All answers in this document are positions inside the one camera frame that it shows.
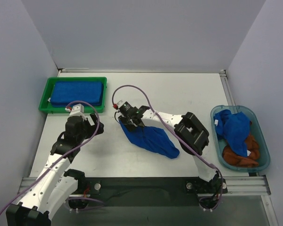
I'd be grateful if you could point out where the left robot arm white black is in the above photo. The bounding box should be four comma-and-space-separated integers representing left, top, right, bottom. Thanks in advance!
6, 113, 104, 226

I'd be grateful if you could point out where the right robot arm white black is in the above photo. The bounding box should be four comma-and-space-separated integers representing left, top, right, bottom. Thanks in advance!
118, 103, 218, 183

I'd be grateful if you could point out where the folded blue towel stack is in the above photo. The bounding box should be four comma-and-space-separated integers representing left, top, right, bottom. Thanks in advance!
50, 81, 103, 107

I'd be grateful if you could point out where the green plastic tray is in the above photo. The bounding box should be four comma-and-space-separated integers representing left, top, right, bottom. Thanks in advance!
39, 77, 107, 114

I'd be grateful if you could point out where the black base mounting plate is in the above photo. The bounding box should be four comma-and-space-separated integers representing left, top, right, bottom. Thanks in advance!
67, 178, 224, 210

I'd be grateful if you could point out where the crumpled blue towel in bin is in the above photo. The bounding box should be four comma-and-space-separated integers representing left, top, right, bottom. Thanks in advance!
213, 109, 250, 157

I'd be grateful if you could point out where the rust orange towel in bin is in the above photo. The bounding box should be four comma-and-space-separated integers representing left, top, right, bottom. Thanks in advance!
222, 134, 260, 168

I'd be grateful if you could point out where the teal transparent plastic bin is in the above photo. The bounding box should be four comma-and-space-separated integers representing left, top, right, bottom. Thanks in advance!
211, 105, 270, 173

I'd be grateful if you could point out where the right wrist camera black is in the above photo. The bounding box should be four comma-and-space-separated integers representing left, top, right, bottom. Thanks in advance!
113, 100, 132, 114

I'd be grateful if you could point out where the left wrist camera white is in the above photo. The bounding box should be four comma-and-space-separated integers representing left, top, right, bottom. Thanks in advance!
65, 104, 84, 117

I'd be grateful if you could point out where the aluminium back rail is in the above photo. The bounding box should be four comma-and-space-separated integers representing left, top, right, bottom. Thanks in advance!
59, 68, 227, 74

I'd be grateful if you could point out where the aluminium right side rail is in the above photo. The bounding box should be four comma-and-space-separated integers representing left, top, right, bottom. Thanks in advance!
219, 70, 236, 105

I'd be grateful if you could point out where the aluminium front frame rail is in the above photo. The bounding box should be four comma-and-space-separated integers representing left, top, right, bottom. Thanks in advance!
17, 176, 272, 198

